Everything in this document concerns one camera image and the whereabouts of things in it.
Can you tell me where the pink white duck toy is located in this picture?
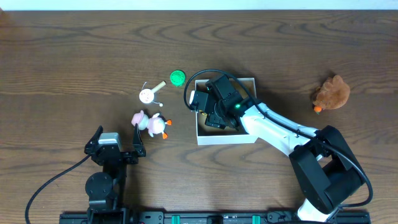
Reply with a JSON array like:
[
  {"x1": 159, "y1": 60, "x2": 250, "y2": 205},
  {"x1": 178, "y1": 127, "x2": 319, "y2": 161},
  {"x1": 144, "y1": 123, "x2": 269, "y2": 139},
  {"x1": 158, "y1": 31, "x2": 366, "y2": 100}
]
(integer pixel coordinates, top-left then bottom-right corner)
[{"x1": 131, "y1": 110, "x2": 172, "y2": 139}]

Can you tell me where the brown plush toy with carrot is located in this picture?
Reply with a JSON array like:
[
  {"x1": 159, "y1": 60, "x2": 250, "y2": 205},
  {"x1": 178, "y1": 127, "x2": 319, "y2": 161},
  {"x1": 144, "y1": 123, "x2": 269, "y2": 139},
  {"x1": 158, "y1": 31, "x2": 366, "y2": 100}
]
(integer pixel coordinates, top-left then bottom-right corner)
[{"x1": 312, "y1": 75, "x2": 351, "y2": 114}]

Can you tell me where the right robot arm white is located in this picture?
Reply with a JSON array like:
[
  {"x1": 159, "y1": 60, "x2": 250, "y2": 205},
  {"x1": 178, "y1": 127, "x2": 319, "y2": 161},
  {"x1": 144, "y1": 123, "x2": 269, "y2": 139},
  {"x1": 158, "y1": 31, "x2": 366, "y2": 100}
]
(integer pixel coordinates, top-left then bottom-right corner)
[{"x1": 190, "y1": 90, "x2": 371, "y2": 222}]

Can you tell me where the white cardboard box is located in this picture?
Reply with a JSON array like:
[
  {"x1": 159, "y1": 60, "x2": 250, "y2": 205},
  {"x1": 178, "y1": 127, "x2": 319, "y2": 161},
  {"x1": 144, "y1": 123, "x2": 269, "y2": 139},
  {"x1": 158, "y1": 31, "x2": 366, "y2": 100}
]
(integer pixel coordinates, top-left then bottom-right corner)
[{"x1": 195, "y1": 78, "x2": 257, "y2": 146}]

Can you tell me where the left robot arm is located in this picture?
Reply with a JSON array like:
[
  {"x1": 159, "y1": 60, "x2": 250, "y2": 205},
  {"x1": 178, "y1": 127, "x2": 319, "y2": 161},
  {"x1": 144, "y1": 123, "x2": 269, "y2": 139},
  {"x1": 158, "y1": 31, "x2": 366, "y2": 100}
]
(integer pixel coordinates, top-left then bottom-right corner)
[{"x1": 82, "y1": 111, "x2": 223, "y2": 224}]

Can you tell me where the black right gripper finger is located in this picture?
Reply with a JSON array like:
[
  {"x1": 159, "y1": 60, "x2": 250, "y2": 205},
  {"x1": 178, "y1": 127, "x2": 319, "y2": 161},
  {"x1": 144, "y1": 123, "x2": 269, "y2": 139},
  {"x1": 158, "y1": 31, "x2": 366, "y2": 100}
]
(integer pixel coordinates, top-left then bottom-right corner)
[
  {"x1": 205, "y1": 113, "x2": 231, "y2": 129},
  {"x1": 189, "y1": 90, "x2": 215, "y2": 113}
]

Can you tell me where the small white rattle drum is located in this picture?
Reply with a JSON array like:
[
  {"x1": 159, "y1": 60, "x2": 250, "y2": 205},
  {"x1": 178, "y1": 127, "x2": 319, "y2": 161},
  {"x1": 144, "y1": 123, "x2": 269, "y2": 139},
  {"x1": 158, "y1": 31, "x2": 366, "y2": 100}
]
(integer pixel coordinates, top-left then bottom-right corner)
[{"x1": 139, "y1": 81, "x2": 166, "y2": 107}]

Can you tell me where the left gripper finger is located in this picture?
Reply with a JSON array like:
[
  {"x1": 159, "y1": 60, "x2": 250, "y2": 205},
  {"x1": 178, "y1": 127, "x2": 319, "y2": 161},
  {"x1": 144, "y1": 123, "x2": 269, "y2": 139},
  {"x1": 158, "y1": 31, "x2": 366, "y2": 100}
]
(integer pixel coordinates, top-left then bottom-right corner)
[
  {"x1": 132, "y1": 124, "x2": 146, "y2": 157},
  {"x1": 84, "y1": 126, "x2": 103, "y2": 155}
]

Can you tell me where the grey yellow toy truck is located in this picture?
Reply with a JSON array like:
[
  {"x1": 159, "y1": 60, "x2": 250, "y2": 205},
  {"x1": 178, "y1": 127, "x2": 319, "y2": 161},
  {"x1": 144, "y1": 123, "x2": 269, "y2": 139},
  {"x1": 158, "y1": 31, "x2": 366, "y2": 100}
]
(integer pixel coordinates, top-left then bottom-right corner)
[{"x1": 199, "y1": 110, "x2": 208, "y2": 116}]

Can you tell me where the green round lid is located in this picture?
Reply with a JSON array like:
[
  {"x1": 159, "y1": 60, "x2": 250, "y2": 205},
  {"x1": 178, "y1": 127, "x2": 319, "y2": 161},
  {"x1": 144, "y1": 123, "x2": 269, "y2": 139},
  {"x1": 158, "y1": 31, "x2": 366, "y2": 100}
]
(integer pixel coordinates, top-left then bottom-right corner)
[{"x1": 170, "y1": 70, "x2": 186, "y2": 86}]

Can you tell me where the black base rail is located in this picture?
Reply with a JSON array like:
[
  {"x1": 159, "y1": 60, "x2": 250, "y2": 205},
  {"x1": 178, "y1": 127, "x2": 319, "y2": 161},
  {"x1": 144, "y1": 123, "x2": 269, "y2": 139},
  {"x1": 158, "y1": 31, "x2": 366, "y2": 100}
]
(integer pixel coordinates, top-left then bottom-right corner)
[{"x1": 58, "y1": 208, "x2": 371, "y2": 224}]

